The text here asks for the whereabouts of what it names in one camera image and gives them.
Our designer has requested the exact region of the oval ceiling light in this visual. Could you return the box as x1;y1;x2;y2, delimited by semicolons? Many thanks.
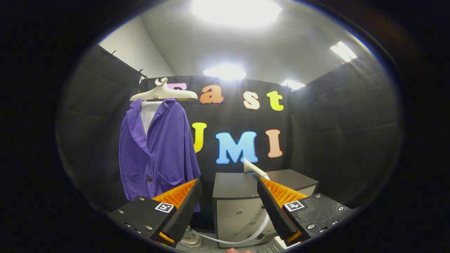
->
203;65;247;80

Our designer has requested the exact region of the purple corduroy jacket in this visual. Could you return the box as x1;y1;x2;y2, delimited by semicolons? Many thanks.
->
118;98;201;213

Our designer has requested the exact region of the white garment steamer base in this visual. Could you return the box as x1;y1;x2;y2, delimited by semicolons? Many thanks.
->
179;225;203;249

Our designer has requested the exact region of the white clothes hanger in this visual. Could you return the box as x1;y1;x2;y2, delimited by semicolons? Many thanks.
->
129;77;198;102

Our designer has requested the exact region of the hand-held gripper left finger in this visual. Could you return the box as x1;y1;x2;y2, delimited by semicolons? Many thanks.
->
107;178;203;248

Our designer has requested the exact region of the grey drawer cabinet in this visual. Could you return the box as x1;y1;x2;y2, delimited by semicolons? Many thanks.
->
212;169;320;248

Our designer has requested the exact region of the large round ceiling light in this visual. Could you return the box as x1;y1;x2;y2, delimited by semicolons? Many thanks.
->
192;0;283;27

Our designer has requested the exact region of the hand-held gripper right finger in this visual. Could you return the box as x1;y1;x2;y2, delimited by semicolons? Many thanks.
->
257;177;355;247

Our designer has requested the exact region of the small ceiling light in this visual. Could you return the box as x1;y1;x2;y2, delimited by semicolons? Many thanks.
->
281;79;306;90

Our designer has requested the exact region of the rectangular ceiling light panel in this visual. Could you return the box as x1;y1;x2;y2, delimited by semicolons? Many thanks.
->
330;41;357;63

